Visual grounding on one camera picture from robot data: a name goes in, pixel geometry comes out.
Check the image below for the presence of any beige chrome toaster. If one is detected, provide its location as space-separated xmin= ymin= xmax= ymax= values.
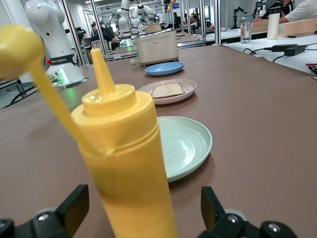
xmin=134 ymin=28 xmax=179 ymax=66

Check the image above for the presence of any black power adapter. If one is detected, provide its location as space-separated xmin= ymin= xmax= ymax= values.
xmin=264 ymin=44 xmax=308 ymax=57

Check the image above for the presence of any blue plate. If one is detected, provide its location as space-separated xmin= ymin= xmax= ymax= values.
xmin=144 ymin=61 xmax=185 ymax=76

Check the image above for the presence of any brown crust bread slice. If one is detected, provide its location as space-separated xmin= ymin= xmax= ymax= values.
xmin=145 ymin=23 xmax=161 ymax=34
xmin=151 ymin=82 xmax=186 ymax=99

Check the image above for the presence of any wooden board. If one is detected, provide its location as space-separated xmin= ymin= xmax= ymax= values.
xmin=250 ymin=18 xmax=317 ymax=38

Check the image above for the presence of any person in white shirt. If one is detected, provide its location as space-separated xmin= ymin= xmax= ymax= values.
xmin=252 ymin=0 xmax=317 ymax=23

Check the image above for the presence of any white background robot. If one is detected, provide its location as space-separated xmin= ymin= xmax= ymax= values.
xmin=108 ymin=0 xmax=160 ymax=38

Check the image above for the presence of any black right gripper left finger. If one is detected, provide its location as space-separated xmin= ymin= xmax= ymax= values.
xmin=16 ymin=183 xmax=90 ymax=238

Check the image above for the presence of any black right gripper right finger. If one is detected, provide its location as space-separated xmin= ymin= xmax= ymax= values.
xmin=193 ymin=185 xmax=249 ymax=238

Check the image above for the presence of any white desk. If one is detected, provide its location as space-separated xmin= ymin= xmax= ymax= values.
xmin=222 ymin=33 xmax=317 ymax=75

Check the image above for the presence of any yellow squeeze bottle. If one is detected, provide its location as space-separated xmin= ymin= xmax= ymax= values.
xmin=0 ymin=24 xmax=179 ymax=238

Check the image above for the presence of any beige plate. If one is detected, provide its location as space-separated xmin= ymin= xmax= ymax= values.
xmin=137 ymin=79 xmax=197 ymax=105

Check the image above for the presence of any white thermos flask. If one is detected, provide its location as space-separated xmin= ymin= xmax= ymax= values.
xmin=266 ymin=2 xmax=283 ymax=40

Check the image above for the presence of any pale green plate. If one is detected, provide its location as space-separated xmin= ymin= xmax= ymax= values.
xmin=156 ymin=116 xmax=213 ymax=183

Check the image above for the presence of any glass of water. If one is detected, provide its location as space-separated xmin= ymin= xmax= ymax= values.
xmin=239 ymin=13 xmax=254 ymax=44

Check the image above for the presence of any person in blue shirt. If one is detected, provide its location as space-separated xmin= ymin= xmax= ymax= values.
xmin=89 ymin=23 xmax=117 ymax=50

